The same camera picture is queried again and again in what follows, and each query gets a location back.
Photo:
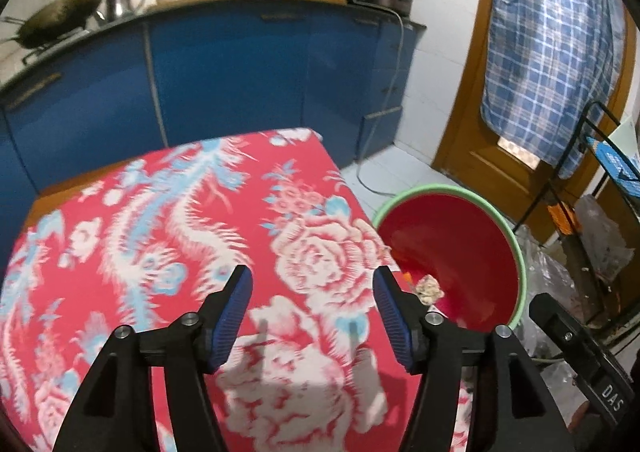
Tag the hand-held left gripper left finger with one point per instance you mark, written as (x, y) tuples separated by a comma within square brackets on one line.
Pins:
[(230, 317)]

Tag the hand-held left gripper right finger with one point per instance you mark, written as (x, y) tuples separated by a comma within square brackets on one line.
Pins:
[(395, 322)]

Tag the white tissue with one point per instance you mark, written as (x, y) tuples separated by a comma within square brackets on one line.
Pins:
[(430, 289)]

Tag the red bucket with green rim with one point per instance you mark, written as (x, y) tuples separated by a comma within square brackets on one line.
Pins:
[(450, 242)]

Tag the large clear plastic bag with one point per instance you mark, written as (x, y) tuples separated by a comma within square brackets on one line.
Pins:
[(550, 277)]

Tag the red floral tablecloth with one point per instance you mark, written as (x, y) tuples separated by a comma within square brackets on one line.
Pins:
[(175, 212)]

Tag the orange plastic object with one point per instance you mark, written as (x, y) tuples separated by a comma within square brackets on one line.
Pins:
[(560, 218)]

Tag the wooden door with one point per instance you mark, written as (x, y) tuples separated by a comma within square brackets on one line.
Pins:
[(475, 157)]

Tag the blue kitchen base cabinets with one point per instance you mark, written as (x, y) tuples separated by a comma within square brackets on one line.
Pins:
[(225, 72)]

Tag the black metal rack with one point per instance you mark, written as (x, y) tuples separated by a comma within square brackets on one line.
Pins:
[(607, 107)]

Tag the blue plaid curtain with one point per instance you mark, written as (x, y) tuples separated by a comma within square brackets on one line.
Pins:
[(545, 32)]

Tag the metal kettle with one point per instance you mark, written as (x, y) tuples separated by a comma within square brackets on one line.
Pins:
[(122, 4)]

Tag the black wok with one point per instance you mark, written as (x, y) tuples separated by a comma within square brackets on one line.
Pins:
[(60, 12)]

